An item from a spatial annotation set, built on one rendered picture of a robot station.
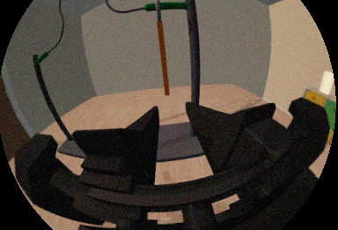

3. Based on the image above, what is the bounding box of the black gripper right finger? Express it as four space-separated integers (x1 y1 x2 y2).
186 102 275 174

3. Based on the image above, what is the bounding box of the orange handle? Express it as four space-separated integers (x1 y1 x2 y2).
155 0 169 96

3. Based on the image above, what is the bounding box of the thin grey curved wire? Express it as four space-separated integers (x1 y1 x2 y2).
32 0 204 162

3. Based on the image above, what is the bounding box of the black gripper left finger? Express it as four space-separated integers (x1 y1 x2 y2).
73 107 159 185

